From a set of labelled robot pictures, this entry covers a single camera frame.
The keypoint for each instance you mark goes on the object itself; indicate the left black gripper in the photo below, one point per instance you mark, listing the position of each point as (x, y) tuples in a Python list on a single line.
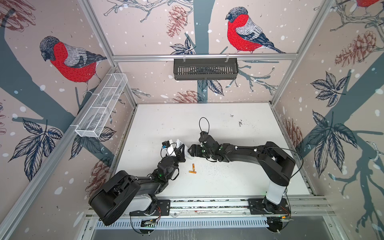
[(180, 156)]

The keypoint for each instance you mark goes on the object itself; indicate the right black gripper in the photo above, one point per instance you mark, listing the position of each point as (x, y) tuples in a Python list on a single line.
[(198, 153)]

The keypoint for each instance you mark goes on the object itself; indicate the white remote control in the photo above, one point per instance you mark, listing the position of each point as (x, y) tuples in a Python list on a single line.
[(178, 149)]

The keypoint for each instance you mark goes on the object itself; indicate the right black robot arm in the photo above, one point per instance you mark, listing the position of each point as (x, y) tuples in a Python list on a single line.
[(277, 164)]

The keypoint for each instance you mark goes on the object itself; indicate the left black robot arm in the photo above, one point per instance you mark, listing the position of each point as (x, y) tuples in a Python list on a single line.
[(124, 192)]

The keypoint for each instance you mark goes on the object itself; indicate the aluminium top crossbar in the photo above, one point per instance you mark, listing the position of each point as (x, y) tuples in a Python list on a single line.
[(241, 57)]

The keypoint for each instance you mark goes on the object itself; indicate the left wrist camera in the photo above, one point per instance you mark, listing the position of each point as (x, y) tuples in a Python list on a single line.
[(168, 149)]

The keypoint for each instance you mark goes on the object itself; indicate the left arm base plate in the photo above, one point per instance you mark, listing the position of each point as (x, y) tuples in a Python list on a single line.
[(162, 208)]

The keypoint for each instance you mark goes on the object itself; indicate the black wall basket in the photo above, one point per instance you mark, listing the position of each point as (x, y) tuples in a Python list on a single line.
[(205, 69)]

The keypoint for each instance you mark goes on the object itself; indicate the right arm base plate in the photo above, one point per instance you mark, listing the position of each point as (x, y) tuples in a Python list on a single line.
[(260, 206)]

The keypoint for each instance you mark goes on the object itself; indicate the white wire mesh basket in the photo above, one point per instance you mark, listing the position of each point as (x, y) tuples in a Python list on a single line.
[(99, 112)]

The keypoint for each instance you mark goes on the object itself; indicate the aluminium front rail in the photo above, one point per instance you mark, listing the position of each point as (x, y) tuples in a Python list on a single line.
[(301, 206)]

